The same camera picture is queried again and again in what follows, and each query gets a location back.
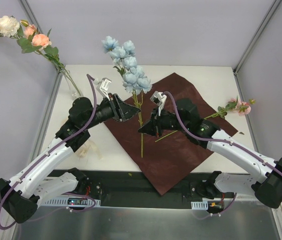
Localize aluminium frame post right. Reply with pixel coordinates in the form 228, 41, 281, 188
233, 0, 282, 76

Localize cream ribbon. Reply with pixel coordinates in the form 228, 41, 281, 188
75, 140, 102, 160

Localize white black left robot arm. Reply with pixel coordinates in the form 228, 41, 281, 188
0, 94, 140, 224

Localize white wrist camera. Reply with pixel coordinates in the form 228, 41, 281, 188
150, 91, 167, 116
93, 77, 112, 99

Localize clear glass flask vase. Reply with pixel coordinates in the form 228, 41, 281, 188
63, 69, 83, 100

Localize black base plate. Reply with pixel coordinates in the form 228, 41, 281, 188
30, 168, 260, 209

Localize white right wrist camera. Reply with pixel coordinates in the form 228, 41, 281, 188
150, 91, 167, 116

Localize white peony flower stem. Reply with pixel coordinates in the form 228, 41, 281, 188
0, 3, 81, 97

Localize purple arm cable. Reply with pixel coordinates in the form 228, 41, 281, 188
0, 73, 99, 230
162, 91, 282, 217

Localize peach rose flower stem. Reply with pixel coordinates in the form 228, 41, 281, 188
17, 20, 83, 99

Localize white slotted cable duct left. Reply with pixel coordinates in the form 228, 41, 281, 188
40, 196, 101, 208

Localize aluminium frame post left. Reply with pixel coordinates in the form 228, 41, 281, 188
19, 0, 61, 73

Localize aluminium frame post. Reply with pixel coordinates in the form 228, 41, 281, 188
19, 0, 61, 73
233, 0, 282, 76

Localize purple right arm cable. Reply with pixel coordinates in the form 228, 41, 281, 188
162, 91, 282, 217

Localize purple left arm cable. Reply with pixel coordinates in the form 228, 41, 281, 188
0, 73, 99, 230

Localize pink blossom flower stem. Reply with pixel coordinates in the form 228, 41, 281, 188
154, 97, 256, 141

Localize white slotted cable duct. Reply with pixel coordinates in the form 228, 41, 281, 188
190, 199, 224, 211
40, 196, 101, 208

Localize white slotted cable duct right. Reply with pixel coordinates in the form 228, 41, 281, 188
190, 199, 224, 211

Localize blue hydrangea flower stem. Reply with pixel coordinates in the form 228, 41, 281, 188
101, 35, 153, 159

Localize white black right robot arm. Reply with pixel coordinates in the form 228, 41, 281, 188
138, 92, 282, 209

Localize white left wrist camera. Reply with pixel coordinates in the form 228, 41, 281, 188
93, 77, 112, 99

